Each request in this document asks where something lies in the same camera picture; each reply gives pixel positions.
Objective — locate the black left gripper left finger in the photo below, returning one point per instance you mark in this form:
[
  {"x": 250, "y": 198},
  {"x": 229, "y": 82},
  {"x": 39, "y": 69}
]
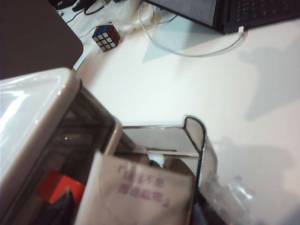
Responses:
[{"x": 63, "y": 211}]

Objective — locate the white plastic drawer cabinet frame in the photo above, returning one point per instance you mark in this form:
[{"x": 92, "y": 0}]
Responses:
[{"x": 30, "y": 112}]

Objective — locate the napkin pack with purple print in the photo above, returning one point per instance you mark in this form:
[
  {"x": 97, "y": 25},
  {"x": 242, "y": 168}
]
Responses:
[{"x": 140, "y": 199}]

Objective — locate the Rubik's cube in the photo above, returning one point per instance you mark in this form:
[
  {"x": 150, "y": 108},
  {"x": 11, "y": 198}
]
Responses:
[{"x": 105, "y": 37}]

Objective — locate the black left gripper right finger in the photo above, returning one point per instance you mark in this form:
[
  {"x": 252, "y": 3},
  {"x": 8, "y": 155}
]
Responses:
[{"x": 206, "y": 215}]

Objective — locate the black open laptop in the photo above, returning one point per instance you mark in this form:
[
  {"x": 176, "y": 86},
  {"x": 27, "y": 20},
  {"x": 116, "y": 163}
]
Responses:
[{"x": 257, "y": 11}]

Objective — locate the white crumpled plastic bag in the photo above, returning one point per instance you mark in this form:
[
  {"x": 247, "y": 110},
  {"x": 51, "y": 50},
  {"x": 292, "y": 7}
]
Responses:
[{"x": 131, "y": 21}]

